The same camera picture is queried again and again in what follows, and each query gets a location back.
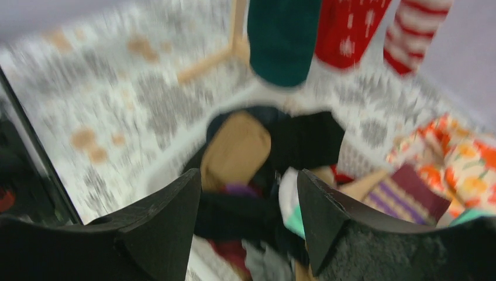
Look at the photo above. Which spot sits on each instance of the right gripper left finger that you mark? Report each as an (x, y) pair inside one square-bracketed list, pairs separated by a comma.
[(153, 236)]

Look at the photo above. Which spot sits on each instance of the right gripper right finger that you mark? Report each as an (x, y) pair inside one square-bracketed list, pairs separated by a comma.
[(348, 240)]

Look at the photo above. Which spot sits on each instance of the red bear christmas sock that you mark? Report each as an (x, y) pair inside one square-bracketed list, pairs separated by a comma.
[(345, 30)]

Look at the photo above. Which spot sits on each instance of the dark green sock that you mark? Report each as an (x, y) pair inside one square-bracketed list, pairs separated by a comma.
[(282, 36)]

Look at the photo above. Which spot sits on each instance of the red white striped sock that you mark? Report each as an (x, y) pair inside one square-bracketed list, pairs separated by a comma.
[(408, 37)]

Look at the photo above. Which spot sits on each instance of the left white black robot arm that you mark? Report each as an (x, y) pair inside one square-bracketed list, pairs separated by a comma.
[(27, 169)]

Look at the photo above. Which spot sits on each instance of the grey sock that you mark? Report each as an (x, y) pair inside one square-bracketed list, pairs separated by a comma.
[(266, 264)]

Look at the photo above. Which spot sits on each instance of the purple striped sock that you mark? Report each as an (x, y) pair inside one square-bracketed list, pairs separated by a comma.
[(404, 195)]

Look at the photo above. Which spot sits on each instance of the black sock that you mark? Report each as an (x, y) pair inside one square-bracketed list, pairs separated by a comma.
[(305, 142)]

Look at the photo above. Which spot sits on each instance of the white laundry basket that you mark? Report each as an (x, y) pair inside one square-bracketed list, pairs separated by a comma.
[(369, 132)]

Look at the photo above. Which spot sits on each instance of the tan brown sock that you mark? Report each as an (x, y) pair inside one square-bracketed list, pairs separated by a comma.
[(236, 153)]

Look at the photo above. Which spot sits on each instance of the orange floral cloth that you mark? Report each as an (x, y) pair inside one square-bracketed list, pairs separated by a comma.
[(455, 161)]

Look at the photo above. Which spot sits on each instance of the wooden clothes rack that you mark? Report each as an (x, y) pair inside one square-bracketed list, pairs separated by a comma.
[(238, 46)]

